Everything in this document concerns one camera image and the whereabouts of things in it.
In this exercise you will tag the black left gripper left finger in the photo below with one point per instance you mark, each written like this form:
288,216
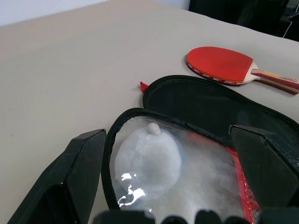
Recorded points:
65,177

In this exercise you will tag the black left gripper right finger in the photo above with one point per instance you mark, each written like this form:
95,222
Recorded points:
268,172

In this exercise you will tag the red table tennis paddle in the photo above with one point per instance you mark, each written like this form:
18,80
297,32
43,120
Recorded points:
210,60

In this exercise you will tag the black red paddle case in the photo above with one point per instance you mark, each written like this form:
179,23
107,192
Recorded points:
198,98

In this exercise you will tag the white fluffy ball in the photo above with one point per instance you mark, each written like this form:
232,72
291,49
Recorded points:
149,158

